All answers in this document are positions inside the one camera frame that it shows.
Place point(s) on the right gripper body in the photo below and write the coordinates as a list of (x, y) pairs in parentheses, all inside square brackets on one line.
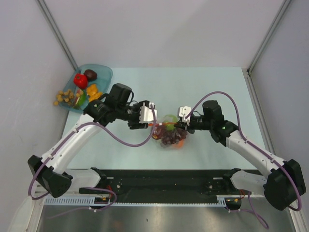
[(194, 124)]

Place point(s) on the red bell pepper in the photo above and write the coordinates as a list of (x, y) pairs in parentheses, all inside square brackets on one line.
[(80, 81)]

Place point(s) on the corner aluminium post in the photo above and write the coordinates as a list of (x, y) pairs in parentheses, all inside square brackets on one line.
[(269, 34), (47, 14)]

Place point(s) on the white cable duct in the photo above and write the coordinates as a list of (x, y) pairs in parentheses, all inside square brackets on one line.
[(98, 201)]

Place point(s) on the orange yellow fruit cluster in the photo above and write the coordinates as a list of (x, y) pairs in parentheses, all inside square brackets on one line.
[(93, 93)]

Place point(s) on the clear zip top bag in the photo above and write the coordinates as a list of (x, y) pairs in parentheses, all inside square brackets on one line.
[(159, 123)]

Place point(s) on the dark maroon fruit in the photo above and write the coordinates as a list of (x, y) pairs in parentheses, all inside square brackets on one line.
[(90, 75)]

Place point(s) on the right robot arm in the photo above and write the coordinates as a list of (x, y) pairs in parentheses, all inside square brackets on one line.
[(281, 182)]

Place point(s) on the left corner aluminium post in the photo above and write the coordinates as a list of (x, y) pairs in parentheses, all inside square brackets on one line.
[(47, 14)]

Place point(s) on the green apple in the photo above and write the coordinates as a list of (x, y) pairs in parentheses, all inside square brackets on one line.
[(168, 121)]

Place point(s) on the teal plastic basket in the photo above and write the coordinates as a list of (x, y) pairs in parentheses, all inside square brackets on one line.
[(103, 82)]

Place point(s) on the purple grape bunch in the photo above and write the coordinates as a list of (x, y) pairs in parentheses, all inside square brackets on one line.
[(169, 137)]

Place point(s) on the right corner aluminium post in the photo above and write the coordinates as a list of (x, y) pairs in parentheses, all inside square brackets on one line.
[(269, 34)]

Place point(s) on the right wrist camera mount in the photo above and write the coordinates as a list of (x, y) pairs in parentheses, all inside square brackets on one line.
[(183, 114)]

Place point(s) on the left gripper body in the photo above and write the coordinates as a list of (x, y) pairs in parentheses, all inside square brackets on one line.
[(133, 121)]

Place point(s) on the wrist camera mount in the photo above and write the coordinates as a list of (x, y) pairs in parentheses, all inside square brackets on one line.
[(147, 113), (183, 114)]

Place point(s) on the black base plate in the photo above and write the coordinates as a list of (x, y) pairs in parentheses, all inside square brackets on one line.
[(174, 196)]

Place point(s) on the yellow grape bunch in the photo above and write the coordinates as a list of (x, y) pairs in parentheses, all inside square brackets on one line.
[(65, 97)]

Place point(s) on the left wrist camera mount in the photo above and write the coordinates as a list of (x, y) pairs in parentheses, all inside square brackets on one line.
[(147, 113)]

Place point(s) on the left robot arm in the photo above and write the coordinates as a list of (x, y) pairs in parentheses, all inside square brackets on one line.
[(50, 169)]

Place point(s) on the green pear slice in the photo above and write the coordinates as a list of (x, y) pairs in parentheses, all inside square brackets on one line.
[(79, 98)]

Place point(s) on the aluminium rail frame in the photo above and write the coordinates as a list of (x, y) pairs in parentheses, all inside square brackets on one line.
[(94, 183)]

